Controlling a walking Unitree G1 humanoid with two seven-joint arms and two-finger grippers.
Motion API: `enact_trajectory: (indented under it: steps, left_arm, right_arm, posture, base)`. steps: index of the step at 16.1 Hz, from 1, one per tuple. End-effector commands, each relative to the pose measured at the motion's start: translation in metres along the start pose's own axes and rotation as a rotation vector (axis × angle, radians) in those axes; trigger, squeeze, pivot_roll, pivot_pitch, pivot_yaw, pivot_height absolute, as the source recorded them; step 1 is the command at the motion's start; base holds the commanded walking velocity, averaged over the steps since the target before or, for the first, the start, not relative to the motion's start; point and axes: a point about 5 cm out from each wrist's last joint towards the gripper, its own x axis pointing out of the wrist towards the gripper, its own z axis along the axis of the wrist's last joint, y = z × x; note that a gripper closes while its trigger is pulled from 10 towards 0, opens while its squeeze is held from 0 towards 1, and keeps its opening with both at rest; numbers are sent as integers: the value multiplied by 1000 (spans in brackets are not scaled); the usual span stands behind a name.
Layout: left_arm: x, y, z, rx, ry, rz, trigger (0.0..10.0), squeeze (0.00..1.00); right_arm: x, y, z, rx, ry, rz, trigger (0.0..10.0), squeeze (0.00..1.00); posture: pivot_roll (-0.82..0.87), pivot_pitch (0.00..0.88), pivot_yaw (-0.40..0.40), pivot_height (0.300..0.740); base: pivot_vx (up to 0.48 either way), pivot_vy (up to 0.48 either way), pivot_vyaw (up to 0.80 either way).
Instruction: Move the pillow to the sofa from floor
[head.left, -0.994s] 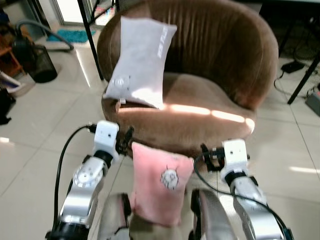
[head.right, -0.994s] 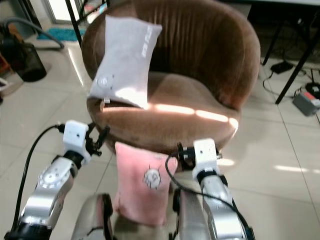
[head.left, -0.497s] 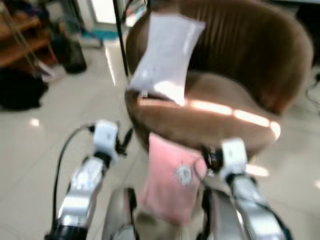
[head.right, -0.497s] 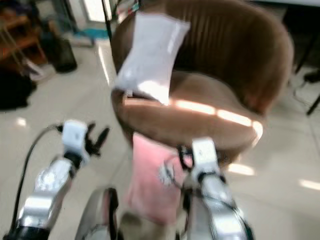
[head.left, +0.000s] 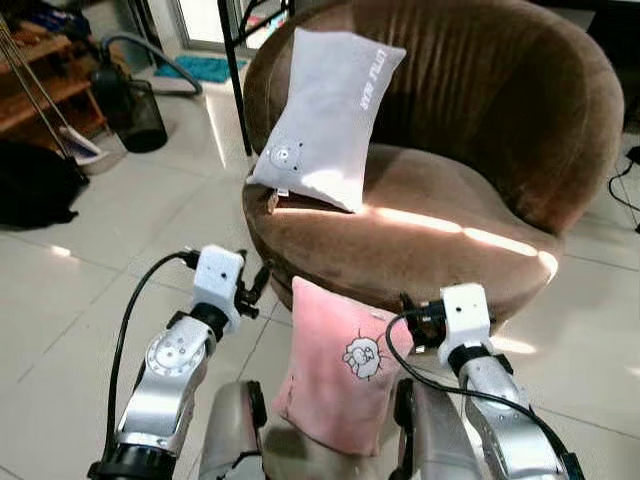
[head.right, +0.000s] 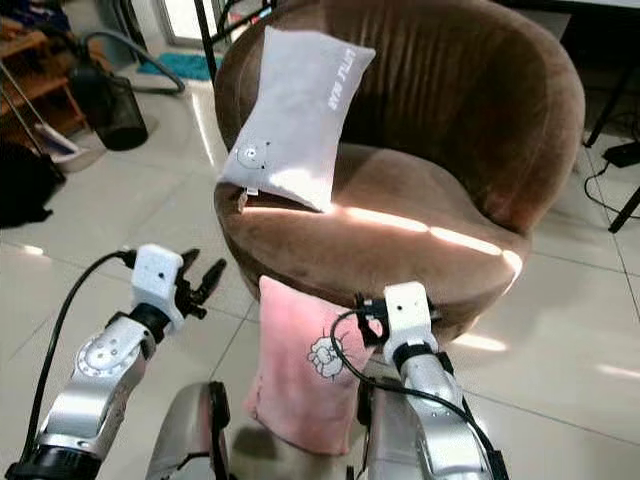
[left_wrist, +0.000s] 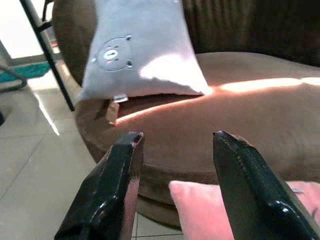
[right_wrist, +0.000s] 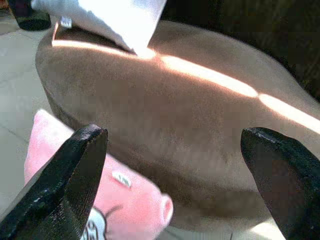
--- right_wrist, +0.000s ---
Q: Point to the round black object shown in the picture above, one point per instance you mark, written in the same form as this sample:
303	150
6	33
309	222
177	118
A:
31	17

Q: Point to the beige suede sofa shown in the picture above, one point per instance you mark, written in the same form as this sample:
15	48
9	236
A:
175	112

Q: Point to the white pillow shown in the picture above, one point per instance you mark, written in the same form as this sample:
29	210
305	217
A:
105	17

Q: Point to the pink cartoon print pillow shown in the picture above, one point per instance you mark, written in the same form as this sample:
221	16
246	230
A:
135	200

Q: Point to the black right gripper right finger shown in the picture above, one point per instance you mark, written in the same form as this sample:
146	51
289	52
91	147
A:
287	180

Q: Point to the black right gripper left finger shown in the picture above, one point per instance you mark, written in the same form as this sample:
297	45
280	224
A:
62	180

